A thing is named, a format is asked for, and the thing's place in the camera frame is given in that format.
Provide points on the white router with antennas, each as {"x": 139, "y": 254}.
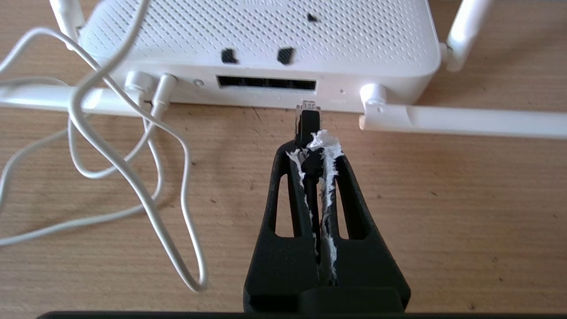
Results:
{"x": 266, "y": 35}

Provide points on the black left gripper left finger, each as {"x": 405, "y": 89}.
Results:
{"x": 274, "y": 266}

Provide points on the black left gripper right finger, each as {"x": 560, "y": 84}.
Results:
{"x": 367, "y": 266}

